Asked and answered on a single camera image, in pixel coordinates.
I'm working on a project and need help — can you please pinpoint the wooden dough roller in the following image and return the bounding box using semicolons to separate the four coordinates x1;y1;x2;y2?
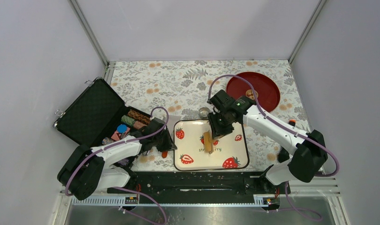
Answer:
203;131;213;154

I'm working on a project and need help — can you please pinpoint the strawberry print tray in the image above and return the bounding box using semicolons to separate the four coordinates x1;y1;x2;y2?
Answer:
174;120;250;171

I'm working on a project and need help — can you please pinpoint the blue poker chip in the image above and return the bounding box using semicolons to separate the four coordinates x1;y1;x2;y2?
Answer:
116;124;128;134

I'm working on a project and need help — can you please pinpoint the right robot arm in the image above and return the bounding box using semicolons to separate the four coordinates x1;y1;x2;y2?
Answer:
207;90;327;193

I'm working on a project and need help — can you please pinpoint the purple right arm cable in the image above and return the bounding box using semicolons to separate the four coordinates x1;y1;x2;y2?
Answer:
207;74;341;178

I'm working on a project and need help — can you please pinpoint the floral tablecloth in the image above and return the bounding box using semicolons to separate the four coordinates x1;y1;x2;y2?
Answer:
81;60;326;173

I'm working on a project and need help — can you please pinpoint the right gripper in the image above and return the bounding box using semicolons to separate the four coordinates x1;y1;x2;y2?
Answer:
208;111;235;141

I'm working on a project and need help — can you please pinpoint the red round lacquer tray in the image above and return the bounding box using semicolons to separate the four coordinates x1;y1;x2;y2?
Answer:
226;72;281;112

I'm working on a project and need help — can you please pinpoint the black poker chip case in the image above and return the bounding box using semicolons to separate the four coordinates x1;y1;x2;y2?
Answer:
53;77;161;148

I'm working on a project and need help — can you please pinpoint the scraper with wooden handle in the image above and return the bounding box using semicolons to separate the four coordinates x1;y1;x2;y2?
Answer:
161;115;181;158

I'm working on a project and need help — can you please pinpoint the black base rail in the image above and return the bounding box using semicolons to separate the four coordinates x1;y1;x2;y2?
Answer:
126;172;290;204

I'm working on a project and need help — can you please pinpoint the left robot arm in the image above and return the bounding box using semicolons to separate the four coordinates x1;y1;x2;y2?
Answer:
57;118;177;200

